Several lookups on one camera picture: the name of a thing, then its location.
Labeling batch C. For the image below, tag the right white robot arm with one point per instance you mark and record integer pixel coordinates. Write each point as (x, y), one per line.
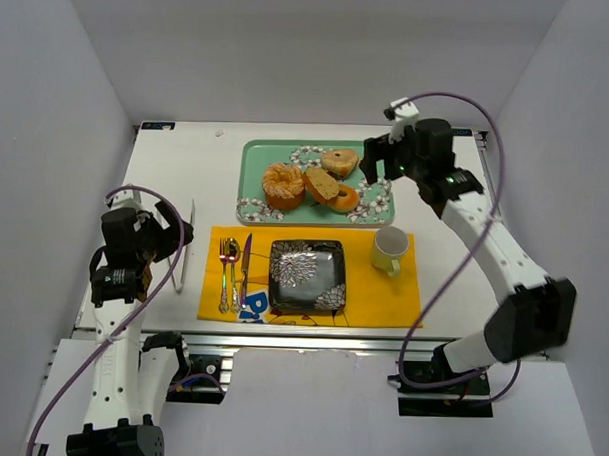
(534, 311)

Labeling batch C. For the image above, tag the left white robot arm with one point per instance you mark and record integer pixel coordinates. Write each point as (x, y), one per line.
(131, 376)

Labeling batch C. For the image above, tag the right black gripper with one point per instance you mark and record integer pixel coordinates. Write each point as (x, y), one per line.
(382, 150)

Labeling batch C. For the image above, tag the beige bagel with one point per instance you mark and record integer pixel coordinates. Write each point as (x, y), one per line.
(340, 162)

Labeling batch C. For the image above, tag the orange glazed bundt cake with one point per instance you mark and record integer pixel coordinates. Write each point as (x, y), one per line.
(283, 186)

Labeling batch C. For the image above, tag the yellow placemat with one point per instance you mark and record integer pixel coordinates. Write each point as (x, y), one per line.
(373, 298)

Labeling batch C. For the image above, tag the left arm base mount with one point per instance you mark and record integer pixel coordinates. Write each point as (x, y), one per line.
(196, 377)

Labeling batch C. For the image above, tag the right blue corner label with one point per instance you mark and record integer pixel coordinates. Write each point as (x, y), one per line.
(462, 132)

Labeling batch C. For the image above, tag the blue corner label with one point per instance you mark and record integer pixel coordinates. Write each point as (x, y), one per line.
(462, 132)
(157, 126)

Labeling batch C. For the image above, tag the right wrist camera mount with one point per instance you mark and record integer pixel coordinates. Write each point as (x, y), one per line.
(402, 113)

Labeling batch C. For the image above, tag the iridescent knife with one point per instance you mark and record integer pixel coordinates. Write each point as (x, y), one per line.
(247, 252)

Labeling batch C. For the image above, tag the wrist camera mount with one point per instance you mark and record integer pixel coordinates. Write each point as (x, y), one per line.
(402, 113)
(124, 199)

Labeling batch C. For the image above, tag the left blue corner label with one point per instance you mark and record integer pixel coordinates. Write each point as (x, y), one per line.
(157, 126)

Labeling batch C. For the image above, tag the black floral square plate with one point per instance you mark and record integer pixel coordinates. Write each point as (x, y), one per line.
(307, 275)

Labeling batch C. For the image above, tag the iridescent fork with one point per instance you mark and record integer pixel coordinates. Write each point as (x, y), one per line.
(223, 257)

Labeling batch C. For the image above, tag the green floral tray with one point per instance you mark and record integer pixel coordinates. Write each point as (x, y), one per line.
(375, 208)

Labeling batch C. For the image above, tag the aluminium front rail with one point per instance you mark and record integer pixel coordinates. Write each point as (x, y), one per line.
(293, 342)

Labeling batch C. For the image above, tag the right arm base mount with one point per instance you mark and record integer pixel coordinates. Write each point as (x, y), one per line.
(444, 395)

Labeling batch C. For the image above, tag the orange glazed donut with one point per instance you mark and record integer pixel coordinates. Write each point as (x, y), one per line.
(346, 201)

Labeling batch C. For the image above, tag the sliced bread piece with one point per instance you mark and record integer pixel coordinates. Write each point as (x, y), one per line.
(320, 184)

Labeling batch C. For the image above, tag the pale yellow mug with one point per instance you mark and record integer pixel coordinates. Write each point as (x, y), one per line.
(390, 245)

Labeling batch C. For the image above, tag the iridescent spoon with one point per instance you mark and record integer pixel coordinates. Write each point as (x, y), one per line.
(233, 257)

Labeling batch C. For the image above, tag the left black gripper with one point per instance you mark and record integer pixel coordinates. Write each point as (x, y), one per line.
(160, 231)

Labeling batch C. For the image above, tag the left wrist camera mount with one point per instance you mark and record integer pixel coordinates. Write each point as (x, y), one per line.
(124, 199)

